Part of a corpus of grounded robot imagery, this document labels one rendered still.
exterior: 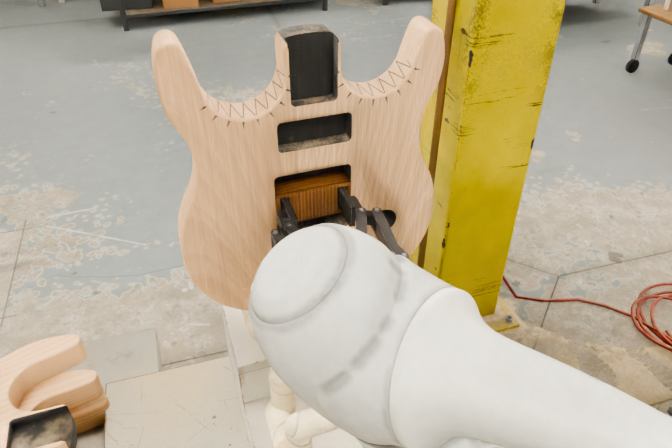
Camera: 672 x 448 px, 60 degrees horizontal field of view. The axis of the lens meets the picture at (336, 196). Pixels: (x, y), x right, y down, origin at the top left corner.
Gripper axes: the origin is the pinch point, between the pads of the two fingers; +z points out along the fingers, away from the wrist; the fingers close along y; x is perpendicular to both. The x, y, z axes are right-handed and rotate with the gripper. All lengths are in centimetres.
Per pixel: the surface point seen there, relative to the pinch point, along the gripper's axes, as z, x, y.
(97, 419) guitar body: 6, -39, -35
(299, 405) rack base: -8.6, -28.6, -5.5
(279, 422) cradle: -12.6, -25.0, -9.3
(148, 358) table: 18, -41, -27
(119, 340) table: 24, -41, -31
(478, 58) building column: 74, -19, 70
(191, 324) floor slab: 108, -132, -20
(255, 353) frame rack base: -4.0, -20.6, -10.3
